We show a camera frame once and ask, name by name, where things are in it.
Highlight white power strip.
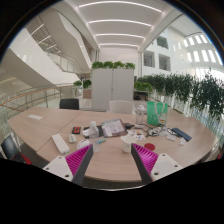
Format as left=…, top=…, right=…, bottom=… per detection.
left=51, top=133, right=71, bottom=155

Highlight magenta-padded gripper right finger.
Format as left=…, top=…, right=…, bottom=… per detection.
left=130, top=143, right=184, bottom=186

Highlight row of green hedge plants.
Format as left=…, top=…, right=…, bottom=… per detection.
left=134, top=71, right=224, bottom=121

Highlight flat round red coaster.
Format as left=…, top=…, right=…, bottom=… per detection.
left=143, top=142, right=156, bottom=152

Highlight black office chair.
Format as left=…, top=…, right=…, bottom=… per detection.
left=0, top=133, right=33, bottom=166

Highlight white paper sheet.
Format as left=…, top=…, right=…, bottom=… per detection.
left=27, top=114, right=44, bottom=121

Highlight dark blue flat case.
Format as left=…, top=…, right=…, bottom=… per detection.
left=171, top=127, right=193, bottom=142

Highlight white chair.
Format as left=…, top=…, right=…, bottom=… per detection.
left=108, top=100, right=135, bottom=115

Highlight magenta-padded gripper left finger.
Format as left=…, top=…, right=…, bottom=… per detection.
left=42, top=143, right=95, bottom=187

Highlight white label card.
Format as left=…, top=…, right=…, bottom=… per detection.
left=166, top=133, right=178, bottom=142

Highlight clear plastic jug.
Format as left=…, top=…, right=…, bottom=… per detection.
left=134, top=104, right=148, bottom=126

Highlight potted plant in brown planter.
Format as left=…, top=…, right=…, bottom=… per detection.
left=81, top=79, right=93, bottom=100

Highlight green tote bag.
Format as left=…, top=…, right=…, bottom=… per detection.
left=146, top=101, right=169, bottom=127

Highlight green plants on cabinet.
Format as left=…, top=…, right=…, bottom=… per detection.
left=91, top=60, right=136, bottom=71

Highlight black cable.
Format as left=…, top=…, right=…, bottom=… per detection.
left=143, top=123, right=174, bottom=138

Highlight colourful sticker sheet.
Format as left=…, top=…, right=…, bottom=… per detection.
left=128, top=129, right=147, bottom=141

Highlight white computer mouse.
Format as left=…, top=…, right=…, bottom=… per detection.
left=75, top=139, right=91, bottom=151

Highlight ceiling light strips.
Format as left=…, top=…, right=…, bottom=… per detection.
left=78, top=0, right=163, bottom=49

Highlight white cabinet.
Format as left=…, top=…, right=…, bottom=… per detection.
left=91, top=68, right=135, bottom=112

